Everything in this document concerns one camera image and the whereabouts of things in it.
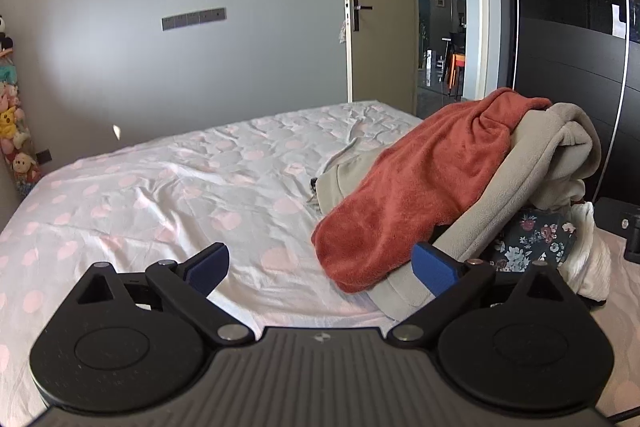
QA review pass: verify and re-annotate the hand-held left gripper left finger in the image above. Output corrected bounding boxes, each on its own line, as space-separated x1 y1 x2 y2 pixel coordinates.
74 243 255 348

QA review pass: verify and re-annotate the white cloth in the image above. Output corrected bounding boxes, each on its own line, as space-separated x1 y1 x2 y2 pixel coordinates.
560 201 612 300

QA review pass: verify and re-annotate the dark wardrobe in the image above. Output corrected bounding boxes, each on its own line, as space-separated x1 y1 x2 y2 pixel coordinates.
500 0 640 208

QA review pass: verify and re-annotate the white sticker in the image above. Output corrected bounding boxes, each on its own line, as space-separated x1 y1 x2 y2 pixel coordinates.
611 2 629 38

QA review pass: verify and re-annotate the clear tube of plush toys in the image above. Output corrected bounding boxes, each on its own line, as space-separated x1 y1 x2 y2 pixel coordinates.
0 14 43 198

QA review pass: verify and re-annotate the beige fleece hoodie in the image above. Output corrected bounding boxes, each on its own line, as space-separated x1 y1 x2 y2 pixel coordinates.
310 103 603 323

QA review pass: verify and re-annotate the olive door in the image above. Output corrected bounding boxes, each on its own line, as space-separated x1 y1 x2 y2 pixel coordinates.
339 0 420 116

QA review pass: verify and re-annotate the dark door handle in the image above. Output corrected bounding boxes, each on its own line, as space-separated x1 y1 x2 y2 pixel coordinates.
350 0 375 32

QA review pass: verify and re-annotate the grey wall switch panel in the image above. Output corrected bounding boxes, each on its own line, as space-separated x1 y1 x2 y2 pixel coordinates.
161 7 227 32

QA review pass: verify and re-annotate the white door frame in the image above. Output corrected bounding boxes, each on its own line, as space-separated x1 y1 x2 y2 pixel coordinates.
472 0 503 102

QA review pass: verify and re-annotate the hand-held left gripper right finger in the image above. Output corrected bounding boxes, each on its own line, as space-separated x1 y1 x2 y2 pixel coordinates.
386 243 576 349

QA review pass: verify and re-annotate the dark floral cloth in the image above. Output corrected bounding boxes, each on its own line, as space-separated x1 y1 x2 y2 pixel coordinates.
487 206 578 273

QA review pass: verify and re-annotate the orange chair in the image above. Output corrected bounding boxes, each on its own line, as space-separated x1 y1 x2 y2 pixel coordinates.
446 52 467 95

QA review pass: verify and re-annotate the red fleece garment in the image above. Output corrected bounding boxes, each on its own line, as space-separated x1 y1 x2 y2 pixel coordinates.
311 88 553 294

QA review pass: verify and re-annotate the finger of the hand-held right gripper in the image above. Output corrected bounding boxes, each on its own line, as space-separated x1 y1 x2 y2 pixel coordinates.
595 197 640 264

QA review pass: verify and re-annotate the bed with pink-dotted sheet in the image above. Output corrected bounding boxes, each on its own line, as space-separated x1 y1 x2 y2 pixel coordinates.
0 99 640 427

